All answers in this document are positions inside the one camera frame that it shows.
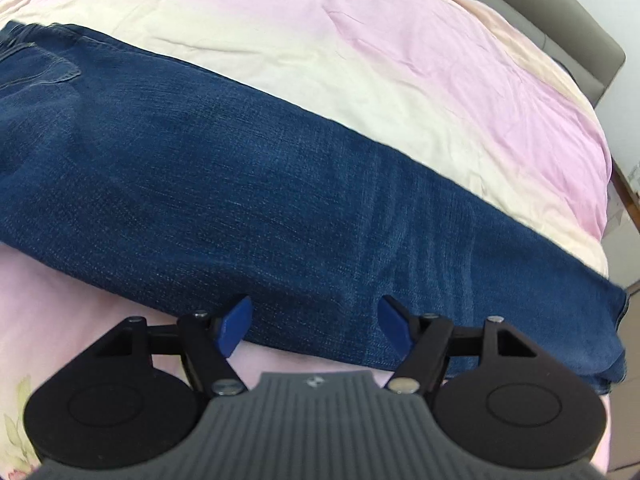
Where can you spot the pink floral blanket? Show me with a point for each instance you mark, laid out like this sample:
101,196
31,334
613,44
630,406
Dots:
350,60

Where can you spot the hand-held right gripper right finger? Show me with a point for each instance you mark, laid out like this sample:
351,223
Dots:
392,322

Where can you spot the blue denim pants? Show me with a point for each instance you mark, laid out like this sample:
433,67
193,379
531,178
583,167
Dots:
250,185

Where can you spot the grey padded headboard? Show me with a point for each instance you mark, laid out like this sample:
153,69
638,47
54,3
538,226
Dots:
575,35

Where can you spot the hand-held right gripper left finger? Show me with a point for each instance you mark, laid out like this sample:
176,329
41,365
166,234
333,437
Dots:
235,326

